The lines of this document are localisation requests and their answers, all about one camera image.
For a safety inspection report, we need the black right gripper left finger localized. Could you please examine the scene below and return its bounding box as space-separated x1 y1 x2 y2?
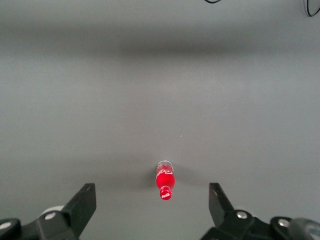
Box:
0 183 97 240

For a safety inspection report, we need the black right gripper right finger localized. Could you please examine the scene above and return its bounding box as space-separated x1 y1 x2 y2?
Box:
199 182 313 240

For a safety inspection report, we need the red cola bottle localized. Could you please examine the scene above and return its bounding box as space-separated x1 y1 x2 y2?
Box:
155 159 175 202

